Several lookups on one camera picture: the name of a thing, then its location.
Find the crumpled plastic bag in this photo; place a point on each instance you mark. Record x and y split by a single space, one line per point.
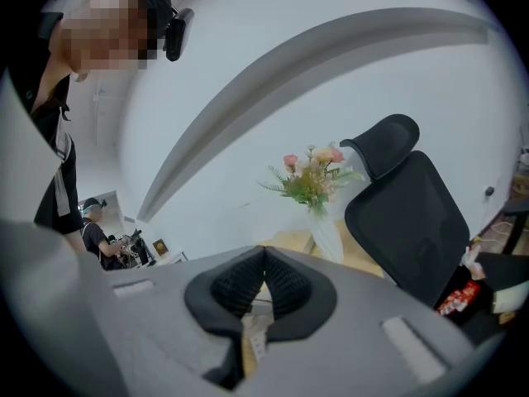
473 263

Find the black office chair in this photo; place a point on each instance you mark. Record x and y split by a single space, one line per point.
409 221

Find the black head-worn camera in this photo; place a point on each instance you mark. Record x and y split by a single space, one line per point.
179 35

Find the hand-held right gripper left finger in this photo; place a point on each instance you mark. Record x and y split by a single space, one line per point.
144 325

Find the person's head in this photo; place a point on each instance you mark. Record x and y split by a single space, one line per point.
103 35

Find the light desk with black legs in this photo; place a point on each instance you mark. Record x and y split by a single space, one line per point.
516 221

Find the white shelf unit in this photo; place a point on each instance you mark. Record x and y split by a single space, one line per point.
177 258

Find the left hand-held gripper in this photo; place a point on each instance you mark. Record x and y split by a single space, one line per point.
20 159

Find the red snack packet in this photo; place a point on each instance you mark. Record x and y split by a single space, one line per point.
458 298

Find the black wall adapter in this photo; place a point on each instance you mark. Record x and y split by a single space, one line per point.
489 191

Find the white vase with flowers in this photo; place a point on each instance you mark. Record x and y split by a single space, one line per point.
326 234

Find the brown framed picture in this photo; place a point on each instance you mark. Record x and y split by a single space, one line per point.
159 247

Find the white desk telephone base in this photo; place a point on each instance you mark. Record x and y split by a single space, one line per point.
258 345

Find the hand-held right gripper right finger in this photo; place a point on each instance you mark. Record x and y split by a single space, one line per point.
351 345

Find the person's black clothing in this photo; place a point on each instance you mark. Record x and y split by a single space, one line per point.
75 199

